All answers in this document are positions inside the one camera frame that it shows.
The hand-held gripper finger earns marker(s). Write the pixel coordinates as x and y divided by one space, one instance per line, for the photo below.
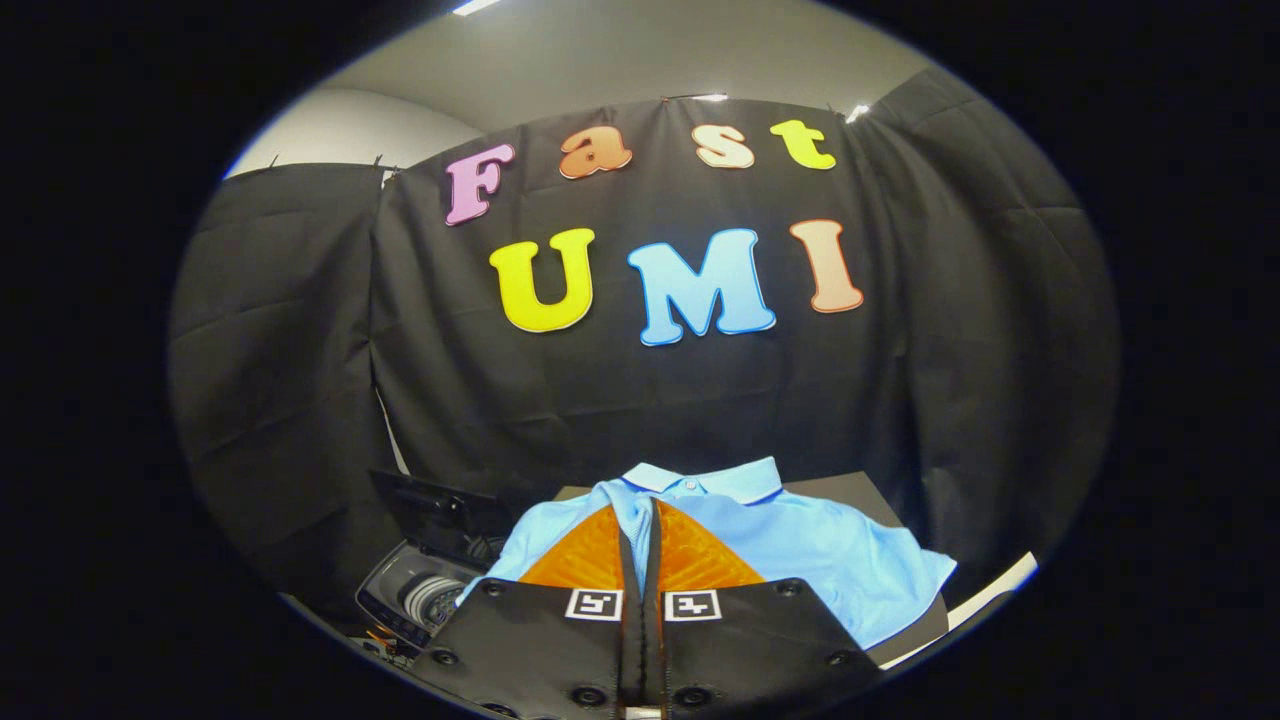
654 660
632 660

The light blue polo shirt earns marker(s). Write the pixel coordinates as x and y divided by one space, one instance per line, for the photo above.
840 560

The grey top-load washing machine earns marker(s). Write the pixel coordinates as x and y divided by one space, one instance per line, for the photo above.
410 595

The beige cabinet with dark top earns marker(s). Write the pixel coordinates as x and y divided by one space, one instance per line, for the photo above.
850 490

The black backdrop cloth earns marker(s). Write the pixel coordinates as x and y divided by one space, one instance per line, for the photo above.
560 400

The white flat board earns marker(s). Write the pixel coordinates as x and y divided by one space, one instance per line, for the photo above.
990 595

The large ceiling light panel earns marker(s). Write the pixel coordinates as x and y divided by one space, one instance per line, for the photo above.
475 5

